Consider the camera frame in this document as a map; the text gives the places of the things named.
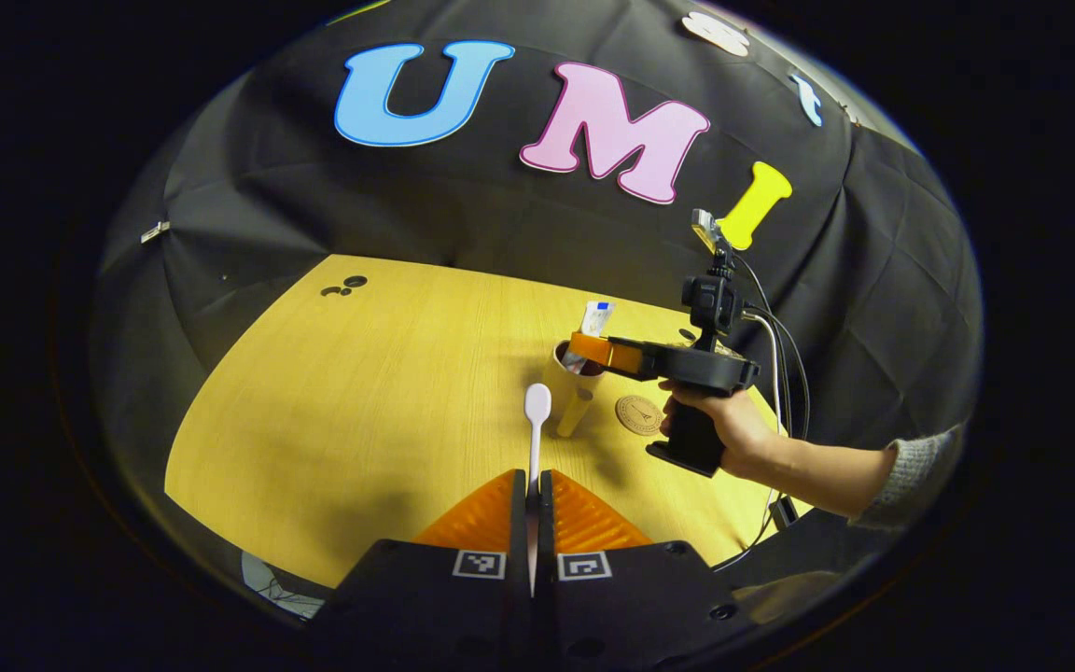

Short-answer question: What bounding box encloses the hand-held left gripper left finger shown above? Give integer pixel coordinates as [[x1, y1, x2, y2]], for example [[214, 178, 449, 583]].
[[314, 469, 531, 672]]

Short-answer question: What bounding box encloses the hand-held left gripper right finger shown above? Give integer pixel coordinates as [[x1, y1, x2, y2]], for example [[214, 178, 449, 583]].
[[537, 469, 762, 672]]

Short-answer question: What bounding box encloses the beige cup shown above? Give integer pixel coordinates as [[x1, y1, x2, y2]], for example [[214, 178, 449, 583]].
[[542, 338, 608, 440]]

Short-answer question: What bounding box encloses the round cork coaster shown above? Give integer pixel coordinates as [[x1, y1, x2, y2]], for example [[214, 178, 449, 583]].
[[615, 394, 667, 437]]

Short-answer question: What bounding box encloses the white pink toothbrush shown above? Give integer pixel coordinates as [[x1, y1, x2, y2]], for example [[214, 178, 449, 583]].
[[524, 383, 553, 598]]

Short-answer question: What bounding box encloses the black backdrop cloth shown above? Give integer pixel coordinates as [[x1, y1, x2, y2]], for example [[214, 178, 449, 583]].
[[90, 0, 986, 580]]

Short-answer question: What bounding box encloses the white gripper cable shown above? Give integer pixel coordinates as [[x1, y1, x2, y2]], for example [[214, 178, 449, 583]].
[[738, 311, 789, 552]]

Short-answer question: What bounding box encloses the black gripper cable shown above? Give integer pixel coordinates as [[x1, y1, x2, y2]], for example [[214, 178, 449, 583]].
[[733, 252, 814, 440]]

